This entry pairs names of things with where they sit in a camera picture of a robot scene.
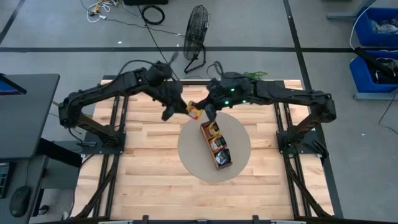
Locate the computer screen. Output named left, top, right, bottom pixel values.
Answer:
left=0, top=73, right=28, bottom=96

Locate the green plant in white pot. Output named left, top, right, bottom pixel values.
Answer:
left=242, top=70, right=269, bottom=81

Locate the blueberry tea packet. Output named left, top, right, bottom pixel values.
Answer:
left=215, top=148, right=232, bottom=166

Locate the black box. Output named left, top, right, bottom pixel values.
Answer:
left=123, top=0, right=169, bottom=6

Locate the black computer mouse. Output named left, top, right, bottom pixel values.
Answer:
left=9, top=185, right=32, bottom=218

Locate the blue storage bin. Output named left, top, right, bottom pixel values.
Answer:
left=354, top=6, right=398, bottom=47
left=348, top=49, right=398, bottom=94

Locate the wooden tea organiser box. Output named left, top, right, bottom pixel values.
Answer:
left=200, top=120, right=233, bottom=171

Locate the black aluminium table frame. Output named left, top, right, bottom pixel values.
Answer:
left=70, top=74, right=345, bottom=224

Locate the coiled black cable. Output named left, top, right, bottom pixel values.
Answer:
left=140, top=4, right=166, bottom=26

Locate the white cable bundle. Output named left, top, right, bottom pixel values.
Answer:
left=85, top=0, right=121, bottom=24

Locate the mango tea packet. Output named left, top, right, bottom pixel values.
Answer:
left=185, top=101, right=205, bottom=121
left=207, top=121, right=220, bottom=137

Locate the vanilla caramel tea packet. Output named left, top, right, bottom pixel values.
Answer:
left=210, top=136, right=227, bottom=152

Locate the black floor fan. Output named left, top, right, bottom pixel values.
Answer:
left=182, top=4, right=210, bottom=75

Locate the black keyboard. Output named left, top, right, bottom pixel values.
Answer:
left=0, top=161, right=12, bottom=199

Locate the black office desk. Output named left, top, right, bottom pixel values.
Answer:
left=0, top=73, right=60, bottom=224

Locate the round grey placemat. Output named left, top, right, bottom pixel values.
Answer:
left=177, top=111, right=252, bottom=184

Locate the black floor cable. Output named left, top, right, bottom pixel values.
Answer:
left=80, top=0, right=186, bottom=37
left=377, top=90, right=398, bottom=136
left=136, top=4, right=180, bottom=80

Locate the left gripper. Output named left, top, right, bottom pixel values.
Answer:
left=161, top=81, right=191, bottom=122

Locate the grey desk leg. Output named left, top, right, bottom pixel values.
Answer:
left=326, top=0, right=379, bottom=20

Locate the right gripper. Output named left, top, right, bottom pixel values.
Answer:
left=194, top=77, right=233, bottom=122

